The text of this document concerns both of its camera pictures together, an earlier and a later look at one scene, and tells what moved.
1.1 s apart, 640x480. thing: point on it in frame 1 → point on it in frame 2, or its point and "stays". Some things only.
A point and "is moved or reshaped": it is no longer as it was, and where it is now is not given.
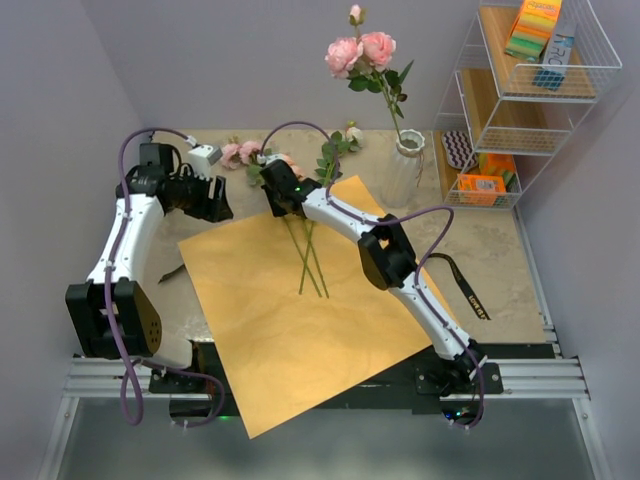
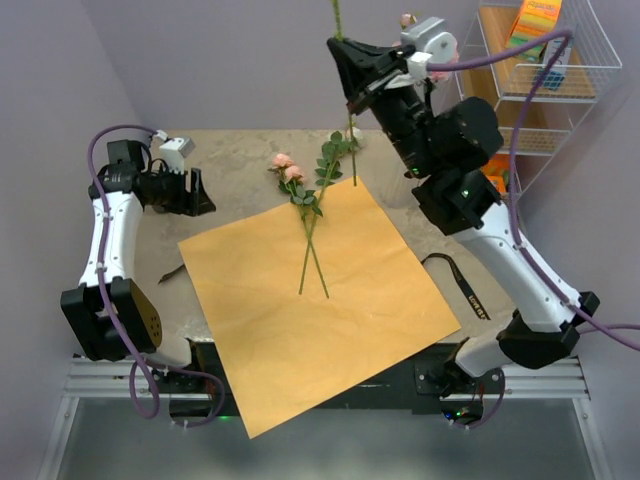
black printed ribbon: (454, 264) stays
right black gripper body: (275, 198) → (405, 116)
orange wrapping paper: (291, 309) stays
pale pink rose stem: (253, 155) → (406, 20)
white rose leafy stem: (328, 172) stays
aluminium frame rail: (554, 378) stays
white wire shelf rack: (529, 72) stays
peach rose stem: (297, 168) is moved or reshaped
